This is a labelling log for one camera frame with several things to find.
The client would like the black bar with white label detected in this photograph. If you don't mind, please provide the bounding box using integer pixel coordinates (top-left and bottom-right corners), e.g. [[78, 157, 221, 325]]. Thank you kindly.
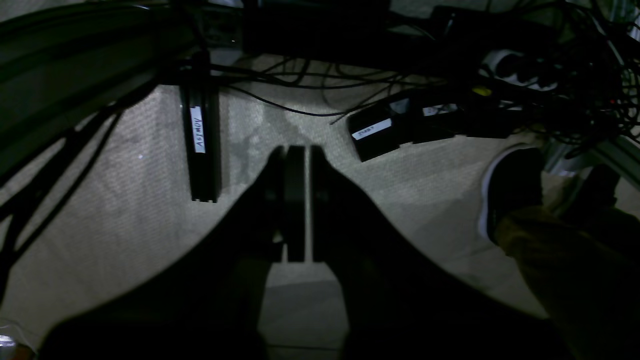
[[179, 52, 222, 203]]

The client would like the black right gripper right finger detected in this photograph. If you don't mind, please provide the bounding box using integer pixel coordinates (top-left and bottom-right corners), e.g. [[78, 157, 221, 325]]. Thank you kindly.
[[310, 145, 572, 360]]

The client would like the white power strip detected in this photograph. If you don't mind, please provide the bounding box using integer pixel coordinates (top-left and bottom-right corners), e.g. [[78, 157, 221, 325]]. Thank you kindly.
[[478, 48, 564, 92]]

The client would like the olive trouser leg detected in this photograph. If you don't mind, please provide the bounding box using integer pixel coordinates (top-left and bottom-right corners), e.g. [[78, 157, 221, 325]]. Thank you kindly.
[[494, 206, 639, 360]]

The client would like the black box with white label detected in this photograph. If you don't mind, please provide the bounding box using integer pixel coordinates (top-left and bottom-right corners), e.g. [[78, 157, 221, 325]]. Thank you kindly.
[[346, 98, 412, 162]]

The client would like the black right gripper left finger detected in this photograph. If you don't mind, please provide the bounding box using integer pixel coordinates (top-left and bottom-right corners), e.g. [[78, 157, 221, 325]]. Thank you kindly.
[[39, 146, 305, 360]]

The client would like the black and white shoe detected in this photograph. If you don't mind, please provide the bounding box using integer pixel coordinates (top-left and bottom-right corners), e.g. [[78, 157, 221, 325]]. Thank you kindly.
[[478, 143, 544, 245]]

